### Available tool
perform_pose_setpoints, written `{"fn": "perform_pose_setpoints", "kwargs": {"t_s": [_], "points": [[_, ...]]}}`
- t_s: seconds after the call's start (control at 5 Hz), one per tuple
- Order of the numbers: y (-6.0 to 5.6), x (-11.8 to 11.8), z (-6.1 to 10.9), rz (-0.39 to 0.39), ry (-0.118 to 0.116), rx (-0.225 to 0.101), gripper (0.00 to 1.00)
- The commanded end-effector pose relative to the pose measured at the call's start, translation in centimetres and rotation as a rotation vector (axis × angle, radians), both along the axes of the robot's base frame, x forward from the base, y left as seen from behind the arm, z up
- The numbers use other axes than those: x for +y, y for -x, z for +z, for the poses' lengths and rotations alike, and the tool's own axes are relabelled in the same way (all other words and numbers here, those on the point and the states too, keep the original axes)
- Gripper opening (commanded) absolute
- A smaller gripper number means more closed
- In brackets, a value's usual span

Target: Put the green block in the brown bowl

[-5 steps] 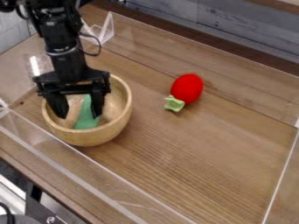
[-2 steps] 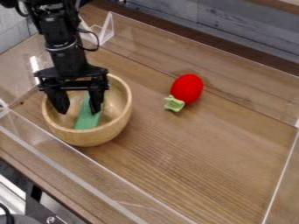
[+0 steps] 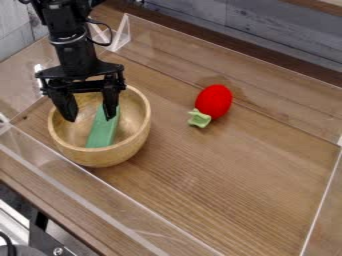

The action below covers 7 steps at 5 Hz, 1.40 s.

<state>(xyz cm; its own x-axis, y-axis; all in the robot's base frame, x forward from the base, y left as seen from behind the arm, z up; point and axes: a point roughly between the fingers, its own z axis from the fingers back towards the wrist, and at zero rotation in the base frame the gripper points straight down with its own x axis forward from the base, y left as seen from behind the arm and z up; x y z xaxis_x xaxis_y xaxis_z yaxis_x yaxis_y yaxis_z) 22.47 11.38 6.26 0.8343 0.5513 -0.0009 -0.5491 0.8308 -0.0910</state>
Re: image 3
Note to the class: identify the green rectangular block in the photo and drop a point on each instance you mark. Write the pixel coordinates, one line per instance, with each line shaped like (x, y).
(103, 130)

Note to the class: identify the clear acrylic tray wall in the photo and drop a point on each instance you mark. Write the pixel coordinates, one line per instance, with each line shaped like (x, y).
(115, 225)

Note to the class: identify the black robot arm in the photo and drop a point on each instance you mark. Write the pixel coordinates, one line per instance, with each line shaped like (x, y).
(66, 17)

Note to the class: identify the black metal stand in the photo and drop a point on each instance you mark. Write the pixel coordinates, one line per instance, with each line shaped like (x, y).
(23, 239)

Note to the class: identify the red toy strawberry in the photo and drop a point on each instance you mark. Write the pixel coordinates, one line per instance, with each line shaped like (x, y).
(213, 104)

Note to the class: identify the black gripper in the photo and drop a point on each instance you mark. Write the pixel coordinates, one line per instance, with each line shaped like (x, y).
(80, 73)

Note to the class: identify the brown wooden bowl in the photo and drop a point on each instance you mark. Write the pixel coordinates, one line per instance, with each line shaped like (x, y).
(70, 135)

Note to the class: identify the clear acrylic corner bracket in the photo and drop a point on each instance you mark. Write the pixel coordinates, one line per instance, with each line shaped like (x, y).
(109, 38)

